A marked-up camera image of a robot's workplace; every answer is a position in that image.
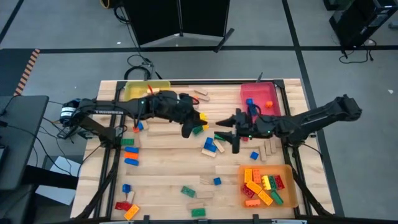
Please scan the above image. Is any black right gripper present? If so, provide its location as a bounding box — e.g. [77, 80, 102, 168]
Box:
[215, 108, 273, 154]

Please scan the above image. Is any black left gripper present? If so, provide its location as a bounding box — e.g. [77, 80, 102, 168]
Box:
[154, 90, 208, 139]

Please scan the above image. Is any large yellow plastic brick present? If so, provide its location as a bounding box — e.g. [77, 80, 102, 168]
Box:
[257, 190, 274, 207]

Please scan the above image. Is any pink translucent plastic bin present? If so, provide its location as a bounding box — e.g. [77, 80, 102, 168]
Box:
[239, 82, 282, 118]

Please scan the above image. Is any yellow translucent plastic bin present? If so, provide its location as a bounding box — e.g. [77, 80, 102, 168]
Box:
[124, 80, 172, 102]

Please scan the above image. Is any orange translucent plastic bin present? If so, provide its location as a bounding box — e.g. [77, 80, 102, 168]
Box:
[237, 164, 299, 209]

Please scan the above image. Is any black folding screen panel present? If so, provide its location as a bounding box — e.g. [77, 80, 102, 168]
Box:
[179, 0, 236, 53]
[123, 0, 182, 47]

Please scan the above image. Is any white paper sheet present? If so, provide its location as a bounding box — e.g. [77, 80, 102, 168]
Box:
[35, 155, 82, 207]

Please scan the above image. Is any black side desk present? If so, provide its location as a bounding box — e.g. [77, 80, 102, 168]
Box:
[0, 95, 50, 191]

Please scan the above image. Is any black equipment rack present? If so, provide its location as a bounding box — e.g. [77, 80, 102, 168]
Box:
[328, 0, 398, 48]

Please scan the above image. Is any black floor mat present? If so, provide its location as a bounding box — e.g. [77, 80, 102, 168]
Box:
[0, 48, 35, 96]

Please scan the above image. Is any black floor cable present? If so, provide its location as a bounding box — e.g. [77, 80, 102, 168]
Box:
[338, 39, 377, 65]
[112, 4, 162, 81]

